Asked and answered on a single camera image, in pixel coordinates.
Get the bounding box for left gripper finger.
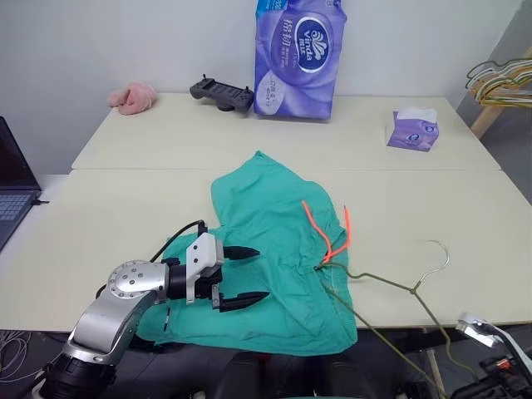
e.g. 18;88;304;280
223;245;262;263
217;291;271;314

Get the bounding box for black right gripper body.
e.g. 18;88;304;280
477;355;532;399

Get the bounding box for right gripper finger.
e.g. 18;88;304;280
451;379;488;399

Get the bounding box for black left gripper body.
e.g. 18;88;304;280
192;261;226;311

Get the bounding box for green shorts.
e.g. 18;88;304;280
136;150;358;357

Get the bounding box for olive wire hanger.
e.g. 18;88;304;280
314;239;480;399

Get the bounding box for wooden hanger rack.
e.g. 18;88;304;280
471;45;532;140

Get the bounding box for wooden table leg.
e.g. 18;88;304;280
426;349;442;387

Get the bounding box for dark rounded shape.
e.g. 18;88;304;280
319;352;375;399
215;352;267;399

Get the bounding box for black handheld controller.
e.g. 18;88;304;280
189;74;255;116

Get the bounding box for pink plush cloth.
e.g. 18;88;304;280
107;81;158;116

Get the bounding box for purple tissue multipack bag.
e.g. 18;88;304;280
253;0;347;121

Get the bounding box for small purple tissue pack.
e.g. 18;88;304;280
385;106;441;151

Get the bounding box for dark laptop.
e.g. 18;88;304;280
0;116;42;250

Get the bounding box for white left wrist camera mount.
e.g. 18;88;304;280
185;232;225;306

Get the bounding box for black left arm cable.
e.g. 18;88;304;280
149;219;209;264

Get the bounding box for white floor cable bundle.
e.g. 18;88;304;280
0;330;28;377

